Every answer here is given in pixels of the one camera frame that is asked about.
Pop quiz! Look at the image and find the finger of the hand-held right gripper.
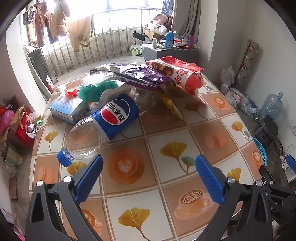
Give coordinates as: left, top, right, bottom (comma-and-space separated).
259, 164, 281, 193

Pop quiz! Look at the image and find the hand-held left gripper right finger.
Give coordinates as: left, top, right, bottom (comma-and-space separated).
195, 155, 273, 241

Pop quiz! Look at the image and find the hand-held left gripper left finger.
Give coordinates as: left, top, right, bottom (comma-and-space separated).
25, 154, 104, 241

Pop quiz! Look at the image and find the blue plastic basket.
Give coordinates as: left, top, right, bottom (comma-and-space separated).
252, 137, 268, 167

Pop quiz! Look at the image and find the clear plastic cola bottle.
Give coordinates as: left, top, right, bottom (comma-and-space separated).
57, 93, 140, 168

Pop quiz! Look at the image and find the white blue carton box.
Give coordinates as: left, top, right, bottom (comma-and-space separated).
48, 91, 90, 124

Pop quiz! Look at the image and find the yellow snack packet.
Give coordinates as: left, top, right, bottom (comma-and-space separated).
159, 87, 184, 121

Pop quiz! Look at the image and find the red white snack bag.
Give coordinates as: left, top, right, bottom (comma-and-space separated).
144, 56, 205, 98

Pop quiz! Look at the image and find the white water dispenser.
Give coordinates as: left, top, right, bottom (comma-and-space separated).
284, 154, 296, 178

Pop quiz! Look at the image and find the grey rice cooker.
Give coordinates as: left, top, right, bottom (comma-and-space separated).
254, 115, 279, 146

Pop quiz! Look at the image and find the large blue water jug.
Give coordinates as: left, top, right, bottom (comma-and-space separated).
258, 91, 284, 121

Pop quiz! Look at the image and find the leaf print tablecloth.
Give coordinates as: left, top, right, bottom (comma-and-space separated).
29, 61, 266, 241

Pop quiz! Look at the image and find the pile of plastic packets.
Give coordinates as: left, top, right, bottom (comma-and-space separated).
221, 83, 257, 116

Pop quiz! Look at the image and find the red gift bag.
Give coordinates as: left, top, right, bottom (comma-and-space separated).
15, 107, 35, 147

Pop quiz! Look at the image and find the green mesh cloth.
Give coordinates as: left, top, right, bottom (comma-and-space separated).
77, 80, 119, 102

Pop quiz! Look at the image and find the crumpled clear plastic bag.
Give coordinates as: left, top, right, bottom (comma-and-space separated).
129, 86, 167, 116

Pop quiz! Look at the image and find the white plastic bag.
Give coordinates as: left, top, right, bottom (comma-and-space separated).
218, 65, 235, 85

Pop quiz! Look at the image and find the silver foil snack bag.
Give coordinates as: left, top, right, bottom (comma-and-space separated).
87, 63, 137, 76

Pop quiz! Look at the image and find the rolled patterned mat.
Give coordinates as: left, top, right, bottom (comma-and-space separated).
235, 39, 259, 90

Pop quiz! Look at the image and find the purple snack bag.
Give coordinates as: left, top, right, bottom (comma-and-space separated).
111, 64, 177, 91

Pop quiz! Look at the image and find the dark wooden board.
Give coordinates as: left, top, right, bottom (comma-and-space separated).
26, 48, 58, 93

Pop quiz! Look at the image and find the grey cabinet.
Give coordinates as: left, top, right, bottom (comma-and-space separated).
141, 43, 199, 65

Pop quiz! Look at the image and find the green white paper bag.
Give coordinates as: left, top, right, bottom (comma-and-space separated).
129, 43, 142, 56

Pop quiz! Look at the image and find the beige draped cloth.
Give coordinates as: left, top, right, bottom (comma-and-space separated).
68, 15, 93, 52

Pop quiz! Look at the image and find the metal railing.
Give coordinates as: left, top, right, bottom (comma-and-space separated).
43, 8, 162, 77

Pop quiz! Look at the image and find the blue detergent bottle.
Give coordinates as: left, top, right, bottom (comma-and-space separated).
165, 30, 176, 50

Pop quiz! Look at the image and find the cardboard box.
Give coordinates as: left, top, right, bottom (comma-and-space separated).
143, 30, 162, 40

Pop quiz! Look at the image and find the beige hanging jacket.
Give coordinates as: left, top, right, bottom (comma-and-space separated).
51, 0, 71, 42

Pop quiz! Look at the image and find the pink hanging garment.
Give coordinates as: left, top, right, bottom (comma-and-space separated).
33, 2, 53, 47

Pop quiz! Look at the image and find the grey curtain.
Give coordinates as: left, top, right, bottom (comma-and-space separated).
179, 0, 201, 39

